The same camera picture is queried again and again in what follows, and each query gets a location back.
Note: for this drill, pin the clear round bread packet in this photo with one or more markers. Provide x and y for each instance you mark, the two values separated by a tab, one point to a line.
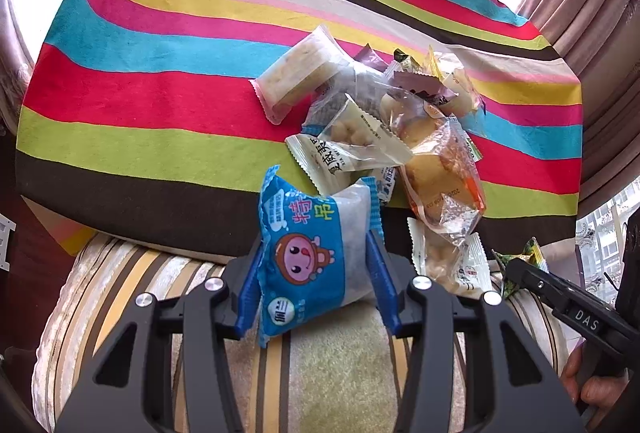
400	120

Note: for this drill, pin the brown purple snack packet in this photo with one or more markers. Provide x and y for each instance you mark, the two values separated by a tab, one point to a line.
370	58

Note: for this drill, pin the dark label clear packet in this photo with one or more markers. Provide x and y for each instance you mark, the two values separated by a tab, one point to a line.
415	88

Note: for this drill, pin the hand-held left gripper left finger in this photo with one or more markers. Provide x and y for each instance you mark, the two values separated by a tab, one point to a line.
250	285

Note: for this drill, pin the clear cake snack packet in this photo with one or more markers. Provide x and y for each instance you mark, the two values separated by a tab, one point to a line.
295	68

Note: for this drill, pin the person's right hand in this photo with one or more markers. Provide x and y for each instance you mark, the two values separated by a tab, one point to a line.
605	393

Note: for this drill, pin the white lace curtain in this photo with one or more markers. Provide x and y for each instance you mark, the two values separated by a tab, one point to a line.
12	63

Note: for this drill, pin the white nut snack packet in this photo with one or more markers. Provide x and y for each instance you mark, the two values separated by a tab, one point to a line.
450	263
345	155

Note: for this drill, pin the white green snack packet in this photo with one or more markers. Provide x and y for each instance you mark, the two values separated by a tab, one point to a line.
474	148

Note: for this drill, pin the yellow bun snack packet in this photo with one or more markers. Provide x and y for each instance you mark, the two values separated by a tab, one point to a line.
452	80

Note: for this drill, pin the white plastic fixture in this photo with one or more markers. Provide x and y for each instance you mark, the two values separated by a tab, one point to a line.
6	243

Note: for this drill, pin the green yellow snack packet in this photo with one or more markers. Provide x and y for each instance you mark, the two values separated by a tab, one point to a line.
530	255

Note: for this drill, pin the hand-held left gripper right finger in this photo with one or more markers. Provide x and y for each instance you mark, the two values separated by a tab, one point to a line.
381	275

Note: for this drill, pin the blue cartoon snack packet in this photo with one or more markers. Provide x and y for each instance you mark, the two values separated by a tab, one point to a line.
310	253

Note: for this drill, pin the orange clear bread packet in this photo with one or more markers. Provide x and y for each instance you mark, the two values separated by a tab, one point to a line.
440	183

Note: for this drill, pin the beige curtain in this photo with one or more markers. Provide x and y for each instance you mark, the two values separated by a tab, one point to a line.
600	63

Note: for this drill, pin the blue silver snack packet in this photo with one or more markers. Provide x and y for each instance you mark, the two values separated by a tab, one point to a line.
387	183
322	110

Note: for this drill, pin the small green snack packet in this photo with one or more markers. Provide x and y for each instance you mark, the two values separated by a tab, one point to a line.
402	58

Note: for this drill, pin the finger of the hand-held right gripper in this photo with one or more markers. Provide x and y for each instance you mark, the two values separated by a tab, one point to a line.
530	278

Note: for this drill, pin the colourful striped blanket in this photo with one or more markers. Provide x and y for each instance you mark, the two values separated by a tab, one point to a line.
150	88

